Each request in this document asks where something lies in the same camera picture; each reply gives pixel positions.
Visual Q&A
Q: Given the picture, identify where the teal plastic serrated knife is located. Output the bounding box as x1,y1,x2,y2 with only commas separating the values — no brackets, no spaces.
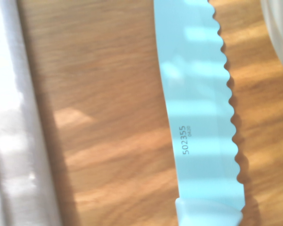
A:
153,0,252,226

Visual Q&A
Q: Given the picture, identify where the stainless steel double sink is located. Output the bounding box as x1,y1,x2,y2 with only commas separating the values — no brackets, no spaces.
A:
0,0,62,226

